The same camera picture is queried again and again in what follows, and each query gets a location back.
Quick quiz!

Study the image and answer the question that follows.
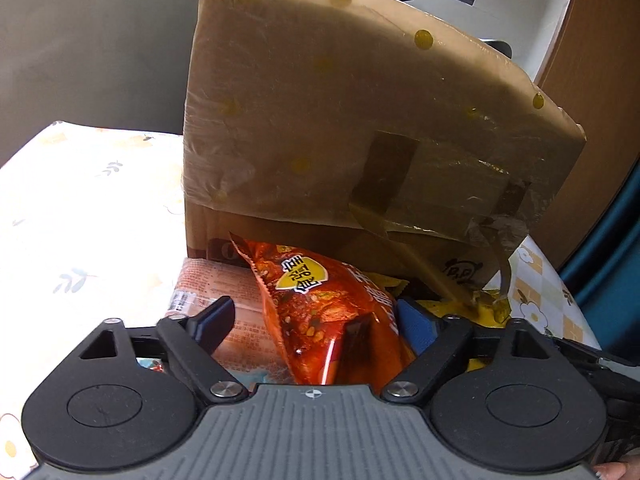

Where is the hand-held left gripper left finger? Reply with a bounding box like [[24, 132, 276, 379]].
[[75, 296, 251, 404]]

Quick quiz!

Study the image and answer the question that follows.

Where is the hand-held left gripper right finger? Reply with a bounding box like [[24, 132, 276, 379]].
[[381, 299, 557, 403]]

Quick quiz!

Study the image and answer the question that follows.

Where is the red snack bag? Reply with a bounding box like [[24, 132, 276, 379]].
[[229, 231, 418, 386]]

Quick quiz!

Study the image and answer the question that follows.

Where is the plastic-wrapped cardboard box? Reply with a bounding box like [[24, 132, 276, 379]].
[[180, 0, 587, 296]]

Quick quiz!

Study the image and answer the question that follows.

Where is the person's right hand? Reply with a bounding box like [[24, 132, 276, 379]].
[[592, 462, 628, 480]]

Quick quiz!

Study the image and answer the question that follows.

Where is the pink snack packet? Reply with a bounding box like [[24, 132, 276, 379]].
[[167, 257, 301, 386]]

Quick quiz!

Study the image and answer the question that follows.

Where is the yellow snack packet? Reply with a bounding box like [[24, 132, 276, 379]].
[[385, 274, 512, 373]]

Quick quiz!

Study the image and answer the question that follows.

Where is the blue fabric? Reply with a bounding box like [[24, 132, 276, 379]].
[[557, 160, 640, 356]]

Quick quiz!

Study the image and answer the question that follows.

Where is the floral printed blanket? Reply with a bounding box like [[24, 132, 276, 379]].
[[0, 120, 603, 480]]

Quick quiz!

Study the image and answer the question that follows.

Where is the wooden panel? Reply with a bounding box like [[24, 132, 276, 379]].
[[535, 0, 640, 271]]

